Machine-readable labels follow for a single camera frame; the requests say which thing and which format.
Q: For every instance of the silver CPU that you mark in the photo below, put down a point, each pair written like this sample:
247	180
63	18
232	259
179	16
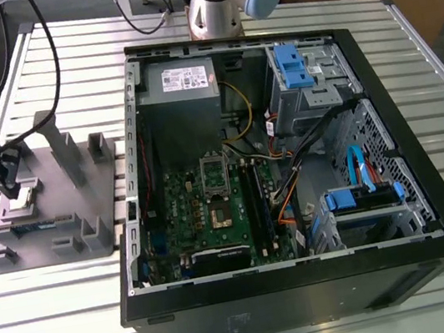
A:
27	201

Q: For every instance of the red inspection sticker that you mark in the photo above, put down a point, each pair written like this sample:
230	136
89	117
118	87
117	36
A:
212	78

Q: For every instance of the grey parts rack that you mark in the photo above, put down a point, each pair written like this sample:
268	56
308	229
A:
53	193

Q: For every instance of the hard disk in blue carrier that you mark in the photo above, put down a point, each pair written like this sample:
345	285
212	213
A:
341	201

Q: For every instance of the black graphics card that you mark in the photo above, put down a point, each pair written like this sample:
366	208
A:
220	259

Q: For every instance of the silver disk bay with latch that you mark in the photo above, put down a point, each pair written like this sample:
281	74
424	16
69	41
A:
320	96

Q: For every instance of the green Dell motherboard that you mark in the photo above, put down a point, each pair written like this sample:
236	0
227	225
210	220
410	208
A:
179	190

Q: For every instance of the black PC case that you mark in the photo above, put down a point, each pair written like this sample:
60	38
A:
269	307

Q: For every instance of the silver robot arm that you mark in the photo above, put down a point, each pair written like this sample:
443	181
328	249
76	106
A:
214	11

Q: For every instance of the black RAM slot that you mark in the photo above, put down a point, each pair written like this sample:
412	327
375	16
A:
256	207
252	208
261	207

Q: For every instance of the RAM stick with blue label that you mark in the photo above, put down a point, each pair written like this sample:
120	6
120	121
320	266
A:
33	226

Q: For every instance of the black table corner cap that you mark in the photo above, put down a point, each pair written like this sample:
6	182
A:
25	28
387	1

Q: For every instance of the blue plastic bay latch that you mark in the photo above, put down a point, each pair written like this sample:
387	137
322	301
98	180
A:
291	67

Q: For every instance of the grey power supply unit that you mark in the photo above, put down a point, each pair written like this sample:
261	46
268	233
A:
186	77

